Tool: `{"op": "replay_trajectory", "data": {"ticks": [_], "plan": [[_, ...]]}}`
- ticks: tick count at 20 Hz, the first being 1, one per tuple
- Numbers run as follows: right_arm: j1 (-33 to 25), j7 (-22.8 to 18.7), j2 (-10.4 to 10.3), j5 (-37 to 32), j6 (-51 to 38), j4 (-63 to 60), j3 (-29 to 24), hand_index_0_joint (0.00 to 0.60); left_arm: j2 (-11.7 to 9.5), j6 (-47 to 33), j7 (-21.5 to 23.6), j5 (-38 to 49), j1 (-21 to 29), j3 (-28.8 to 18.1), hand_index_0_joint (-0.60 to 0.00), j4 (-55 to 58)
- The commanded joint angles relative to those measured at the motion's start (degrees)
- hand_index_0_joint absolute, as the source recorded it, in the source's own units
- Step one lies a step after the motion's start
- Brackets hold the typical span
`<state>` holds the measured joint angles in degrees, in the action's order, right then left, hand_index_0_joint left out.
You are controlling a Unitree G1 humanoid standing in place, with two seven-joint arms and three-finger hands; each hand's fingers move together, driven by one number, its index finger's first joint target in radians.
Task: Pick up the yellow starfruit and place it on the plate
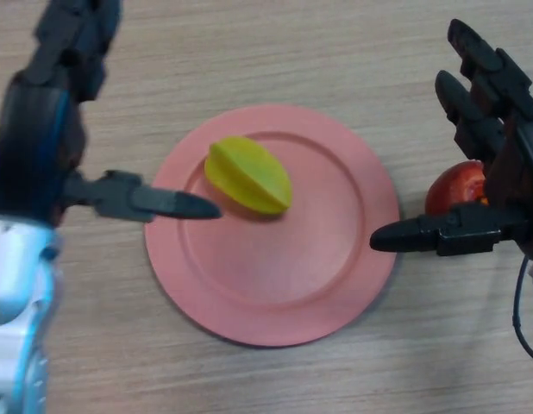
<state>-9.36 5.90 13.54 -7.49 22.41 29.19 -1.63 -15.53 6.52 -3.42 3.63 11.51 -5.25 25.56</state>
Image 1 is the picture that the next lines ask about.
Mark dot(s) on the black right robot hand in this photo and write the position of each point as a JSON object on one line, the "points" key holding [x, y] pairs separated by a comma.
{"points": [[508, 172]]}

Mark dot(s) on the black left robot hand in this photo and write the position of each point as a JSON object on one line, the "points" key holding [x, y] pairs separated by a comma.
{"points": [[29, 138]]}

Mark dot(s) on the yellow starfruit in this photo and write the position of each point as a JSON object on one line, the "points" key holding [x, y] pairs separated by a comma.
{"points": [[249, 177]]}

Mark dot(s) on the pink round plate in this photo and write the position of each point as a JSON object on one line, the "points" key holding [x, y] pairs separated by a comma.
{"points": [[275, 276]]}

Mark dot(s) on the red apple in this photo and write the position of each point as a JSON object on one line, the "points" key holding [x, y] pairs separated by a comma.
{"points": [[449, 190]]}

